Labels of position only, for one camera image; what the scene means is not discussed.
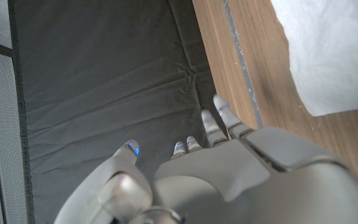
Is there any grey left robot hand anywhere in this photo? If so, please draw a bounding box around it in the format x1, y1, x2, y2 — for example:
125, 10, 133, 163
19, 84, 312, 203
53, 94, 358, 224

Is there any white cloth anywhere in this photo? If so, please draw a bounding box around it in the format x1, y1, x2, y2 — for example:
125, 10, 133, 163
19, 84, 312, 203
270, 0, 358, 118

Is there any black backdrop curtain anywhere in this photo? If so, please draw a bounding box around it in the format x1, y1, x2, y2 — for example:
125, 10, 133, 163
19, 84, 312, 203
7, 0, 227, 224

